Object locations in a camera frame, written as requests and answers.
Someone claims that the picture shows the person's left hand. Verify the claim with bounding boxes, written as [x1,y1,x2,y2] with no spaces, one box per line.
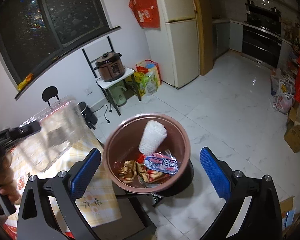
[0,152,21,204]

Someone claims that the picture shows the yellow snack packet on sill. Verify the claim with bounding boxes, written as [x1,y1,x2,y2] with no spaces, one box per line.
[17,73,34,91]

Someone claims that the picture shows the green kettle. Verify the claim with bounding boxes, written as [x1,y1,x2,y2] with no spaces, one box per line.
[109,86,127,107]

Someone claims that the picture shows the white foam net sleeve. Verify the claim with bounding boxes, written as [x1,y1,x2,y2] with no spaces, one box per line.
[139,120,167,156]

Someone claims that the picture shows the dark window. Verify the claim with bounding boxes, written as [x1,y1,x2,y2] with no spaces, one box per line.
[0,0,120,100]

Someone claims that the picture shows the yellow plaid floral tablecloth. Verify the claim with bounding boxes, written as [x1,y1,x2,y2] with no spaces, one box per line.
[4,129,122,239]

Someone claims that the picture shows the white refrigerator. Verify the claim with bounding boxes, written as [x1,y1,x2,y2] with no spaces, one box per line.
[145,0,199,89]

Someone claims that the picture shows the brown round trash bin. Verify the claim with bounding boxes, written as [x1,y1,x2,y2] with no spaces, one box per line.
[103,113,194,197]

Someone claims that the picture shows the red yellow shopping bags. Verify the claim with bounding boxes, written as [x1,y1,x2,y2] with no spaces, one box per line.
[125,59,162,97]

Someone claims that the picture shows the brown red wrapper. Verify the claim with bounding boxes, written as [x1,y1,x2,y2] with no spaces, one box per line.
[113,154,172,188]

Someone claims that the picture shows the brown electric pressure cooker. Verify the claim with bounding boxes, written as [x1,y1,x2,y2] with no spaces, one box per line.
[94,52,125,82]

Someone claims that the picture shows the black air fryer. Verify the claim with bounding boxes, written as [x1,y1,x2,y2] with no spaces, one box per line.
[78,102,98,130]

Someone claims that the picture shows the cardboard box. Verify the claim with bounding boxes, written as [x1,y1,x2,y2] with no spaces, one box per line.
[283,123,300,153]

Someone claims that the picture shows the black round stool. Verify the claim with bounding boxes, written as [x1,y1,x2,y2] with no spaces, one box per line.
[42,86,59,106]

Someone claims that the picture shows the black white side rack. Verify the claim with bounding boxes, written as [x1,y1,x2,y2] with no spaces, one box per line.
[82,36,141,115]

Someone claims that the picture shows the blue white snack wrapper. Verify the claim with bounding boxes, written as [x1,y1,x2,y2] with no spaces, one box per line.
[143,153,181,175]

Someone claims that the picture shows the black oven stove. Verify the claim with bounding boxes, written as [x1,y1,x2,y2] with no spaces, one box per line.
[242,0,282,68]

